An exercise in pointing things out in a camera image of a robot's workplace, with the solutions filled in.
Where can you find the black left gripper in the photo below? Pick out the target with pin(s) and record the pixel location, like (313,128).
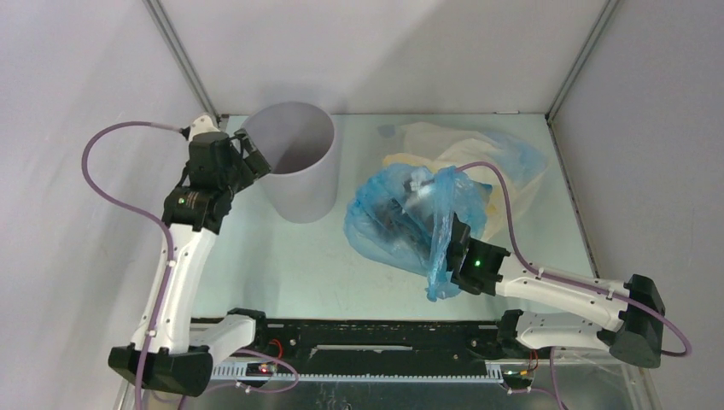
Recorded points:
(255,161)

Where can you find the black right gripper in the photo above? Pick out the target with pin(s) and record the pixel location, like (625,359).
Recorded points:
(401,208)

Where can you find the blue translucent trash bag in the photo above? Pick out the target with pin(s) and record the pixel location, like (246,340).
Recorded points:
(463,195)

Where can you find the grey plastic trash bin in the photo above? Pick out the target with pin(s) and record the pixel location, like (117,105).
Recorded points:
(301,145)

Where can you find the yellowish translucent trash bag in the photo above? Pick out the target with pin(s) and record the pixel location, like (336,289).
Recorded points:
(512,168)

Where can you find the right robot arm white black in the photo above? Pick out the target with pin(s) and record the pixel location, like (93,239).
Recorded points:
(621,318)

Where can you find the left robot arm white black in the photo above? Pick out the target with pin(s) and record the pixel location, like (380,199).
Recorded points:
(161,355)

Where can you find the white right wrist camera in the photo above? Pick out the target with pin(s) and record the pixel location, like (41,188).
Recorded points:
(418,182)

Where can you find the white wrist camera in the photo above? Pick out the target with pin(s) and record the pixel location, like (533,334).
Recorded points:
(205,123)
(418,182)

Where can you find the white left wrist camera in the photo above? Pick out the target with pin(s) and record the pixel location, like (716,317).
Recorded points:
(205,123)

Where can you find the left aluminium corner post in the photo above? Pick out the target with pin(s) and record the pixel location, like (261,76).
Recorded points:
(174,43)

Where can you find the aluminium corner post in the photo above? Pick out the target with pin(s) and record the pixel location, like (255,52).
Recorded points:
(596,32)
(174,43)

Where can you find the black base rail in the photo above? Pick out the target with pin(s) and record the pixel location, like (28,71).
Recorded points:
(387,348)

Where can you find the aluminium frame front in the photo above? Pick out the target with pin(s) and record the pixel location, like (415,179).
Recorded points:
(574,378)

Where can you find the right aluminium corner post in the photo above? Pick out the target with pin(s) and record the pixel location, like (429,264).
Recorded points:
(596,32)

